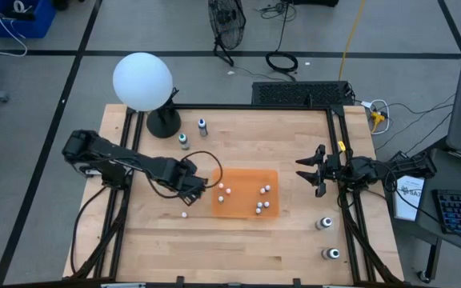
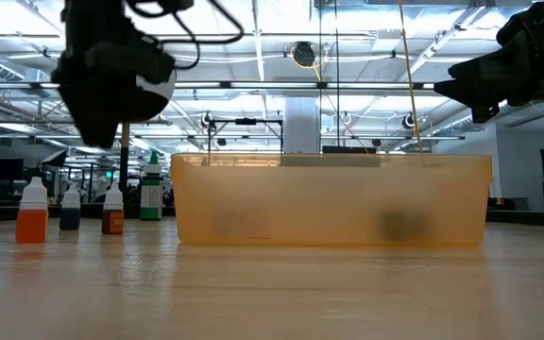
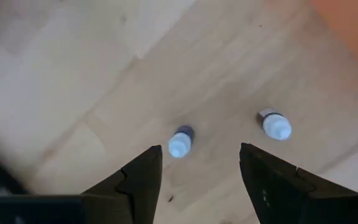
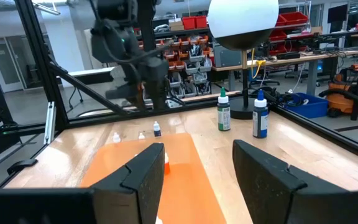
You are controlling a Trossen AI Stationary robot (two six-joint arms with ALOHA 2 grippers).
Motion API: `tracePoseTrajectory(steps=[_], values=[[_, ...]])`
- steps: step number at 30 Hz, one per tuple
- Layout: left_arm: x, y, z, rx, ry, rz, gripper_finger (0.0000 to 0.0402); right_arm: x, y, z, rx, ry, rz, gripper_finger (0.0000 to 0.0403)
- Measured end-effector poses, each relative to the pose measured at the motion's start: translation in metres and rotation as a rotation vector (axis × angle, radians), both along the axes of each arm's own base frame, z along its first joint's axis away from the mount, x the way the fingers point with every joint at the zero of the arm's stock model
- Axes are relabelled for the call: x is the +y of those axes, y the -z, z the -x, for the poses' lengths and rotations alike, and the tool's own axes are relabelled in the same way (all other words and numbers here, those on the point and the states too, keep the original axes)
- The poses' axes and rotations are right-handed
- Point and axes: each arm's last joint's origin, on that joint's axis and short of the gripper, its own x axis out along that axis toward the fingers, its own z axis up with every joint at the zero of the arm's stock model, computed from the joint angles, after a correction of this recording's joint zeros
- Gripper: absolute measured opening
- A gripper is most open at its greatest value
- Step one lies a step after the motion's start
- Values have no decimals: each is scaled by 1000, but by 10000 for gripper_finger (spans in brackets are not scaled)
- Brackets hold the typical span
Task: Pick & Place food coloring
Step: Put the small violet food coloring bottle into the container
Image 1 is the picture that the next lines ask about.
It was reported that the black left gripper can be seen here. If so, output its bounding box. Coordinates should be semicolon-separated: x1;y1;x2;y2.
158;158;209;207

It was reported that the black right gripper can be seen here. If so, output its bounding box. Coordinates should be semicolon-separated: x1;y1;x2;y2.
295;144;343;198

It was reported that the large purple cap dye bottle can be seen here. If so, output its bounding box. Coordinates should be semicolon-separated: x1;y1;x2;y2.
315;217;334;231

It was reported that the translucent orange plastic bin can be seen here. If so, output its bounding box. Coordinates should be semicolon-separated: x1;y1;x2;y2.
210;167;280;220

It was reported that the yellow power plug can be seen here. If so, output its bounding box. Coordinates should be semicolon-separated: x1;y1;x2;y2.
370;111;387;129

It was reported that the black computer tower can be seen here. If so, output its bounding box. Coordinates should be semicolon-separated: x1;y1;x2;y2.
251;81;354;107

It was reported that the large black cap dye bottle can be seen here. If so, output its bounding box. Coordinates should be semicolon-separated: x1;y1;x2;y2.
321;247;341;261

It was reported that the white printed booklet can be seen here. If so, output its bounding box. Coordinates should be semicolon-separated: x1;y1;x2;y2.
392;174;427;222

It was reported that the white globe table lamp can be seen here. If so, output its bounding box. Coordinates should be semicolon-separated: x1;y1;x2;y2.
112;51;182;139

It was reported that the black floor fan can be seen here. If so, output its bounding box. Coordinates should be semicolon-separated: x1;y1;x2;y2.
207;0;247;67

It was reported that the blue plastic storage bin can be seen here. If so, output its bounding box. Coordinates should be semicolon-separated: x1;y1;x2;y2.
0;0;58;40

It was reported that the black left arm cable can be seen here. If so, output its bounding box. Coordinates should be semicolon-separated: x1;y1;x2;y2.
146;150;224;200

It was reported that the black aluminium table frame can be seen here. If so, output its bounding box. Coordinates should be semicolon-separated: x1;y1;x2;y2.
62;102;406;288

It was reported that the coiled black floor cable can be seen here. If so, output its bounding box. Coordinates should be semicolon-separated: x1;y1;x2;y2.
254;0;299;75

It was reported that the hanging yellow cable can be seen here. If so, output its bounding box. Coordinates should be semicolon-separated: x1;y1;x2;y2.
337;0;367;81

